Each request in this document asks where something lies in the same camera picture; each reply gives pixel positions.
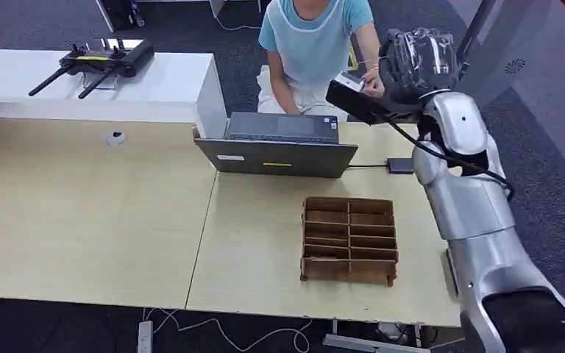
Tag person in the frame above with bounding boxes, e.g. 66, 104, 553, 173
256, 0, 386, 118

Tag round desk cable grommet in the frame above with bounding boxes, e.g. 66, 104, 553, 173
105, 129, 128, 148

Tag black remote controller with antennas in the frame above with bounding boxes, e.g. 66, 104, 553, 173
27, 38, 156, 100

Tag white floor cable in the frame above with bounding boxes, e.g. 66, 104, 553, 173
214, 13, 263, 32

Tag person's left hand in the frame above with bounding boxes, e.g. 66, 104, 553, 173
360, 68, 386, 99

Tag dark grey laptop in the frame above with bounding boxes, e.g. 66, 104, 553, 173
192, 110, 360, 179

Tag yellow floor tape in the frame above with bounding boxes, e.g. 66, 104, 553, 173
347, 40, 360, 73

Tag dark power adapter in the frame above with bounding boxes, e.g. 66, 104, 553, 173
386, 157, 416, 175

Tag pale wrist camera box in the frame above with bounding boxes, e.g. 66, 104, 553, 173
324, 71, 394, 126

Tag white counter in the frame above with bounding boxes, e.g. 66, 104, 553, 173
0, 47, 229, 139

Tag white power strip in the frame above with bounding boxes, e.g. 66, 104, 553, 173
137, 319, 154, 353

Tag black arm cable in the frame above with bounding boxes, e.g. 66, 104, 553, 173
387, 118, 516, 202

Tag grey table foot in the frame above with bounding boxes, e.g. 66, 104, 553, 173
321, 333, 430, 353

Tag wooden compartment box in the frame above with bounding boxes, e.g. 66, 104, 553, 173
299, 196, 401, 288

